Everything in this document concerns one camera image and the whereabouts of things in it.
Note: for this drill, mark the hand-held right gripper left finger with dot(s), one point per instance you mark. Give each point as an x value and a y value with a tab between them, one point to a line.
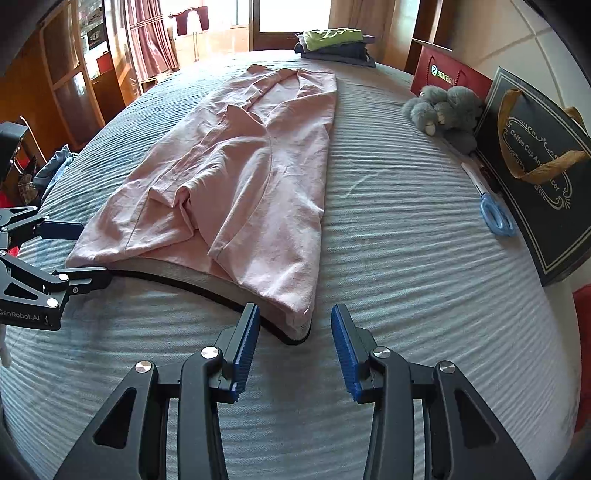
247	341

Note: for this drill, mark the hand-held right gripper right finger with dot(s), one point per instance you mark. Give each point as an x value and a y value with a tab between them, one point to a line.
344	341

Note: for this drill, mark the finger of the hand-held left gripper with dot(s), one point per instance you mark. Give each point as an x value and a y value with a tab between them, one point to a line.
62	229
81	279

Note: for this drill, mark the pink pants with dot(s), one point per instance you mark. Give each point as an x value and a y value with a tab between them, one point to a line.
240	184

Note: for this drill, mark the dark blue folded clothes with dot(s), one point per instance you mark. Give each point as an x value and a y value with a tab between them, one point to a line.
339	55

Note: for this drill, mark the blue denim cloth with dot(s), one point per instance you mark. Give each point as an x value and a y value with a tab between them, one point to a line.
53	168

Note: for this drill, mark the wooden wardrobe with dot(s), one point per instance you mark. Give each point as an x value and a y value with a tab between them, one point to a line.
60	69

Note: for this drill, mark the blue-grey ribbed bedspread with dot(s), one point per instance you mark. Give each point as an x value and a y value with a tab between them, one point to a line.
415	277

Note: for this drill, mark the pink striped curtain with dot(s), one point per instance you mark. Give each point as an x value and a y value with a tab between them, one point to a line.
150	32

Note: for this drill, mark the hanging red garment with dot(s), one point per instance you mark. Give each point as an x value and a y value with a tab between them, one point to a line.
187	21

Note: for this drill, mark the red cushion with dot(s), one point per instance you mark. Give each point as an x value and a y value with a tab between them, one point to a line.
582	332

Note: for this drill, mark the grey plush toy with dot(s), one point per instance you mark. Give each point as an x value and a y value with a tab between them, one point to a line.
445	108

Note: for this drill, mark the red gift bag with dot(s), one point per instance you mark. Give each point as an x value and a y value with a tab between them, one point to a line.
445	69

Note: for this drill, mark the wooden balcony door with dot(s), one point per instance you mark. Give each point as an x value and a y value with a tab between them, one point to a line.
286	27

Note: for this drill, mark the green folded cloth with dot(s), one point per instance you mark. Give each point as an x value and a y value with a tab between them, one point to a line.
330	38

